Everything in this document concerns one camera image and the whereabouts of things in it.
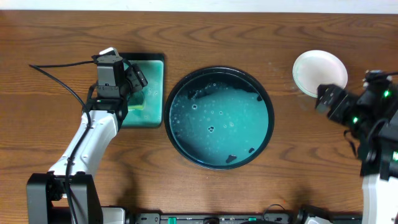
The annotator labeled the green yellow sponge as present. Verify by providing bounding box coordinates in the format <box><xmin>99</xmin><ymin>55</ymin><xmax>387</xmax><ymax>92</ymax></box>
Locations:
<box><xmin>127</xmin><ymin>91</ymin><xmax>145</xmax><ymax>111</ymax></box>

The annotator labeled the white plate with green stain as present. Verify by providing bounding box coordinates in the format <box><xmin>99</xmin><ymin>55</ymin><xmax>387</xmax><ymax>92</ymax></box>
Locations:
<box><xmin>292</xmin><ymin>50</ymin><xmax>348</xmax><ymax>98</ymax></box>

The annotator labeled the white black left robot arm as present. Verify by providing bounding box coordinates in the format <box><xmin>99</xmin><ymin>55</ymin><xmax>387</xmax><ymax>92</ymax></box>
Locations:
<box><xmin>26</xmin><ymin>56</ymin><xmax>148</xmax><ymax>223</ymax></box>

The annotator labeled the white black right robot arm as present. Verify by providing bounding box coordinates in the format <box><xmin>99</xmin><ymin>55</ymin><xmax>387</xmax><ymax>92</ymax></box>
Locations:
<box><xmin>315</xmin><ymin>84</ymin><xmax>397</xmax><ymax>223</ymax></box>

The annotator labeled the rectangular black soapy water tray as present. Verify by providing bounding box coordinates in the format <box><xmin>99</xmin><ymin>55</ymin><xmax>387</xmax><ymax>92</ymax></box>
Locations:
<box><xmin>120</xmin><ymin>53</ymin><xmax>165</xmax><ymax>128</ymax></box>

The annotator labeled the round black tray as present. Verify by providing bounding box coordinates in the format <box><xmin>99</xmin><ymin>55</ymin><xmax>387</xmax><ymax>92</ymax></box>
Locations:
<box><xmin>164</xmin><ymin>66</ymin><xmax>275</xmax><ymax>170</ymax></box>

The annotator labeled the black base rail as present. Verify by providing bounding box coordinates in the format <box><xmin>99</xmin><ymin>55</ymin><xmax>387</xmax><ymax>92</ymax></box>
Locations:
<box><xmin>125</xmin><ymin>212</ymin><xmax>362</xmax><ymax>224</ymax></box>

